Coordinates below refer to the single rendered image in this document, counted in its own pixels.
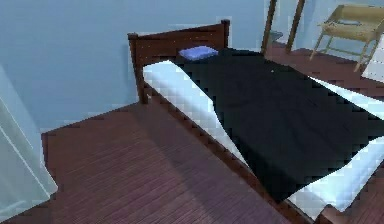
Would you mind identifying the blue pillow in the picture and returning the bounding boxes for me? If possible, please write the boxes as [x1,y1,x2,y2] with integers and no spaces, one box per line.
[178,45,219,62]

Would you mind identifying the dark wooden bed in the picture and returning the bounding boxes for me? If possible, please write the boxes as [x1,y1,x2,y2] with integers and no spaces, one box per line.
[127,19,384,224]

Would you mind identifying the black bed blanket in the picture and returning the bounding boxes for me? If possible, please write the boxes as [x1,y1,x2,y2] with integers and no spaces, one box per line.
[173,47,384,202]

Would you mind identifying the pale white door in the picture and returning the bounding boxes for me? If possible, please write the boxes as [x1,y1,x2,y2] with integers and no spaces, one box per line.
[0,64,59,222]

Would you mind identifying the light wooden chair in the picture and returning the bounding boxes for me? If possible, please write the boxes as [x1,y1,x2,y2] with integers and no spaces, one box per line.
[309,3,384,73]

